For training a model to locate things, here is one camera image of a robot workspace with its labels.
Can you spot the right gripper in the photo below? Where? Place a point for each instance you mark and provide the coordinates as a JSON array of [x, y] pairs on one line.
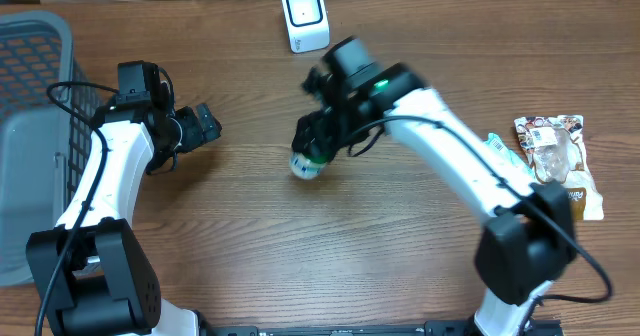
[[318, 136]]

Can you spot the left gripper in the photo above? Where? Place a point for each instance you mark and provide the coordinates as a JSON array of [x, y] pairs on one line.
[[194, 133]]

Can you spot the green bottle cap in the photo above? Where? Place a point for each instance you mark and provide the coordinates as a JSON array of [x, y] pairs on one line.
[[306, 166]]

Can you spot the teal wipes packet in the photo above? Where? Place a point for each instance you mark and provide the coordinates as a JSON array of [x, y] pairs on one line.
[[496, 144]]

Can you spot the beige snack pouch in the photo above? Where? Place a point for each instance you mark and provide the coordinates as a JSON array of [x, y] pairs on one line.
[[555, 151]]

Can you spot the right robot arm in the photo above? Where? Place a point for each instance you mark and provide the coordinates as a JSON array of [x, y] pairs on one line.
[[527, 237]]

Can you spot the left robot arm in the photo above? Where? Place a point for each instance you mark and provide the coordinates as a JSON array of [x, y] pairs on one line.
[[90, 271]]

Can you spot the white barcode scanner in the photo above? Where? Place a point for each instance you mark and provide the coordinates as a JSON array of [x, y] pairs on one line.
[[307, 25]]

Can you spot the grey plastic mesh basket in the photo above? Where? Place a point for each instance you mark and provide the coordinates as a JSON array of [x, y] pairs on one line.
[[43, 149]]

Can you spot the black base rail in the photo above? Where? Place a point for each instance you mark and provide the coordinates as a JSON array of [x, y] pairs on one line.
[[340, 331]]

